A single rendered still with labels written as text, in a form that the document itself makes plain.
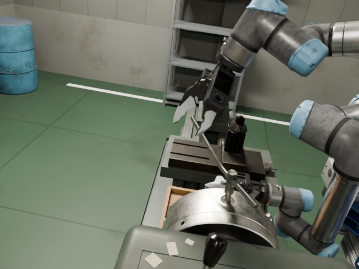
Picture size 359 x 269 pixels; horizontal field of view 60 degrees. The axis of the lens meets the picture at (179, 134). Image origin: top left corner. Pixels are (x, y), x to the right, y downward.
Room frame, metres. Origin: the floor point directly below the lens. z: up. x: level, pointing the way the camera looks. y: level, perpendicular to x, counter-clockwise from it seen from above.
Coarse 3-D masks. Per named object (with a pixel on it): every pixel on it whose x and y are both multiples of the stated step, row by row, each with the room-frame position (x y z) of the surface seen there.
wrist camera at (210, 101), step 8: (216, 72) 0.68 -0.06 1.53; (224, 72) 0.69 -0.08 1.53; (232, 72) 0.70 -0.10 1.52; (216, 80) 0.66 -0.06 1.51; (224, 80) 0.67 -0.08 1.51; (232, 80) 0.68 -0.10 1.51; (208, 88) 0.65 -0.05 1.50; (216, 88) 0.64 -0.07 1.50; (224, 88) 0.65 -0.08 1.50; (208, 96) 0.62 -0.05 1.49; (216, 96) 0.62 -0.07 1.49; (224, 96) 0.64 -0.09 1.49; (208, 104) 0.61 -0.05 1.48; (216, 104) 0.61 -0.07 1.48; (224, 104) 0.62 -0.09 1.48; (216, 112) 0.61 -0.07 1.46
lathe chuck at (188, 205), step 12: (192, 192) 0.64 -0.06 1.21; (204, 192) 0.62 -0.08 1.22; (216, 192) 0.62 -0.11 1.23; (180, 204) 0.61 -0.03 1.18; (192, 204) 0.59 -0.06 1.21; (204, 204) 0.58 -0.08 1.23; (216, 204) 0.57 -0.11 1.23; (240, 204) 0.59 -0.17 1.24; (168, 216) 0.60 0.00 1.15; (180, 216) 0.56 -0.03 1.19; (252, 216) 0.56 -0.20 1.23; (264, 216) 0.59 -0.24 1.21; (276, 240) 0.55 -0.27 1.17
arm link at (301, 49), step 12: (288, 24) 0.67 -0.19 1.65; (276, 36) 0.65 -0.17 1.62; (288, 36) 0.65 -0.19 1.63; (300, 36) 0.64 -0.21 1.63; (312, 36) 0.65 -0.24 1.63; (264, 48) 0.68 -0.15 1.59; (276, 48) 0.65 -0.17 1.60; (288, 48) 0.64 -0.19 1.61; (300, 48) 0.63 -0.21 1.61; (312, 48) 0.63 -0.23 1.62; (324, 48) 0.63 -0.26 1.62; (288, 60) 0.64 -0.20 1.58; (300, 60) 0.62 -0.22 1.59; (312, 60) 0.61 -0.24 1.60; (300, 72) 0.63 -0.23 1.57
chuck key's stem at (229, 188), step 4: (228, 172) 0.59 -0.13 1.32; (232, 172) 0.59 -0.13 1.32; (236, 172) 0.59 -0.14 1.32; (228, 176) 0.59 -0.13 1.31; (232, 176) 0.58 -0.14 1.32; (236, 176) 0.59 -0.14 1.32; (228, 180) 0.59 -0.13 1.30; (228, 184) 0.59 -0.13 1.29; (232, 184) 0.58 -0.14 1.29; (228, 188) 0.58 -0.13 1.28; (232, 188) 0.58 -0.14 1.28; (224, 192) 0.59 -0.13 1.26; (228, 192) 0.58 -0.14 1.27; (232, 192) 0.59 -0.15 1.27; (228, 196) 0.59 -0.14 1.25; (224, 200) 0.59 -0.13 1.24; (228, 200) 0.59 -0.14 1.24
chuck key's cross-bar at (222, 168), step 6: (192, 120) 0.79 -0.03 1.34; (198, 126) 0.76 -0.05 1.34; (204, 138) 0.72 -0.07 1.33; (210, 150) 0.68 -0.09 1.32; (216, 156) 0.66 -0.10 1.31; (216, 162) 0.65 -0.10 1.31; (222, 168) 0.63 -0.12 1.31; (234, 180) 0.58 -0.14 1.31; (240, 186) 0.56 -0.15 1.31; (240, 192) 0.55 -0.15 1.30; (246, 192) 0.54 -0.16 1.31; (246, 198) 0.53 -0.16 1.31; (252, 204) 0.51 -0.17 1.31
